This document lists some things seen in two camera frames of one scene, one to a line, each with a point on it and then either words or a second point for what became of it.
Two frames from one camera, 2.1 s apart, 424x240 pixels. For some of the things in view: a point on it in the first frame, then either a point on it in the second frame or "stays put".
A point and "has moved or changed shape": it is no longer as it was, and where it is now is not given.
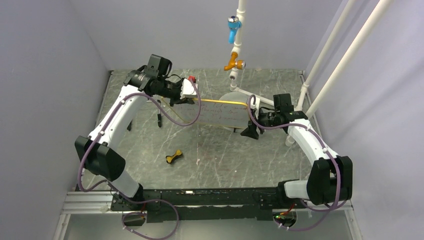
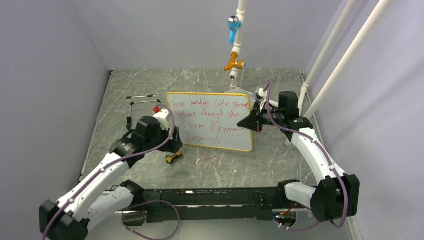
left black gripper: (179, 83) to (173, 144)
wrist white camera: (187, 90) to (164, 118)
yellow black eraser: (170, 159) stays put
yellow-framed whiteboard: (223, 113) has moved or changed shape
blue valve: (233, 23) stays put
